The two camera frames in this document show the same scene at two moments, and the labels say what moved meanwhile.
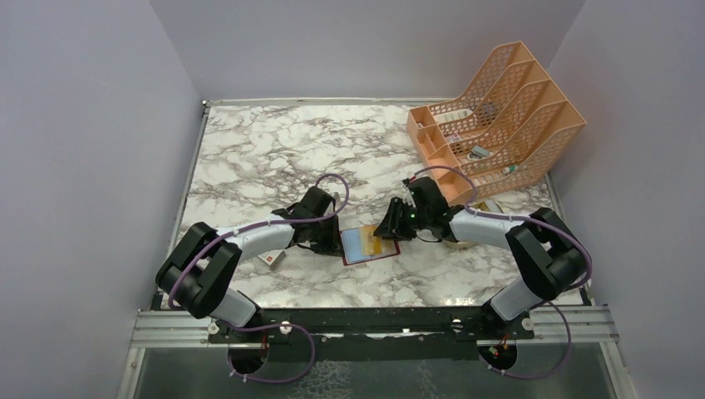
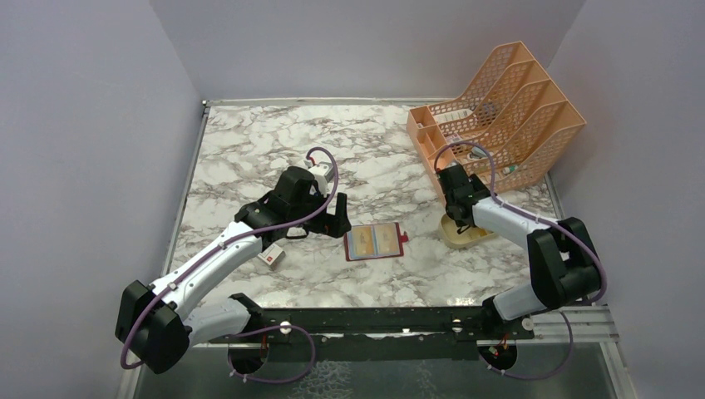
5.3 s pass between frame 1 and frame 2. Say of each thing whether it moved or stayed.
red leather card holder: moved
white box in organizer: stayed
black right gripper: moved
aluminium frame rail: stayed
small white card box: stayed
